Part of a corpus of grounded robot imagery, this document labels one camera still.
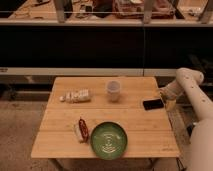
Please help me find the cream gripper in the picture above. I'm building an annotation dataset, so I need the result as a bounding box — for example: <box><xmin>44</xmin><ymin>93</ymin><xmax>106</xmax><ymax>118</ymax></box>
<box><xmin>159</xmin><ymin>88</ymin><xmax>176</xmax><ymax>111</ymax></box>

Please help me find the pink tray on shelf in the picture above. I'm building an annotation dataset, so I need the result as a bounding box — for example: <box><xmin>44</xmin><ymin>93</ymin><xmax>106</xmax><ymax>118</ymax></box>
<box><xmin>113</xmin><ymin>0</ymin><xmax>175</xmax><ymax>19</ymax></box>

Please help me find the black eraser block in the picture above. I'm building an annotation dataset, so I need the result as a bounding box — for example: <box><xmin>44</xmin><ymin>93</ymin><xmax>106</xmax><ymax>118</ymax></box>
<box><xmin>143</xmin><ymin>99</ymin><xmax>164</xmax><ymax>110</ymax></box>

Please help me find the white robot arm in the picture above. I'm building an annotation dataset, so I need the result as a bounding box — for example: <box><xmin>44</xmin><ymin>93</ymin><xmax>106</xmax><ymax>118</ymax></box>
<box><xmin>160</xmin><ymin>68</ymin><xmax>213</xmax><ymax>171</ymax></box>

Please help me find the green round plate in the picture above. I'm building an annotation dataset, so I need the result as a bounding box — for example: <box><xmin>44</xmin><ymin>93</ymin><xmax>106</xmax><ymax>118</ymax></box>
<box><xmin>90</xmin><ymin>122</ymin><xmax>128</xmax><ymax>160</ymax></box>

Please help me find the long metal shelf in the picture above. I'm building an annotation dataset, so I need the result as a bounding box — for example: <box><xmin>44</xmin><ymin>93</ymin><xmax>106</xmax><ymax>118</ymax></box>
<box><xmin>0</xmin><ymin>0</ymin><xmax>213</xmax><ymax>27</ymax></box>

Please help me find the wooden table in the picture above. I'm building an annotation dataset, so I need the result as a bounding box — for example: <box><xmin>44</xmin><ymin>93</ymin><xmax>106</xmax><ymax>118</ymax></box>
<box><xmin>31</xmin><ymin>77</ymin><xmax>180</xmax><ymax>159</ymax></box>

